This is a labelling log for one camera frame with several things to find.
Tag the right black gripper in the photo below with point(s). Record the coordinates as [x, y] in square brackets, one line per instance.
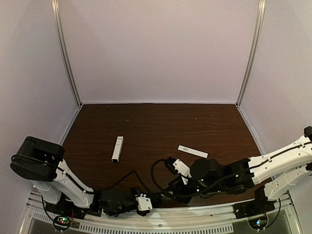
[177, 184]

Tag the white remote back cover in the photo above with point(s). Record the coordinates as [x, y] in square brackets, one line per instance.
[192, 151]

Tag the white remote control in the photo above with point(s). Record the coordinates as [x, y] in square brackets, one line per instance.
[117, 149]

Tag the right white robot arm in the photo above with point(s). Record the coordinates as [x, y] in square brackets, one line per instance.
[289, 165]

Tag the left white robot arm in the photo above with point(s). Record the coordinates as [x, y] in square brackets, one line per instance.
[42, 163]

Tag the front aluminium rail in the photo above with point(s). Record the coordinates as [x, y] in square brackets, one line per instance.
[216, 219]

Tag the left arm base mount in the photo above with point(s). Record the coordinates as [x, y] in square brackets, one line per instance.
[62, 217]

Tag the right aluminium frame post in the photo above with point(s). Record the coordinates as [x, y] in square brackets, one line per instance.
[259, 22]

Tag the aluminium frame post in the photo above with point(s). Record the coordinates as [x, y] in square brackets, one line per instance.
[259, 22]
[64, 52]

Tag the left aluminium frame post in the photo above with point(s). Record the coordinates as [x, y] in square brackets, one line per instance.
[64, 52]

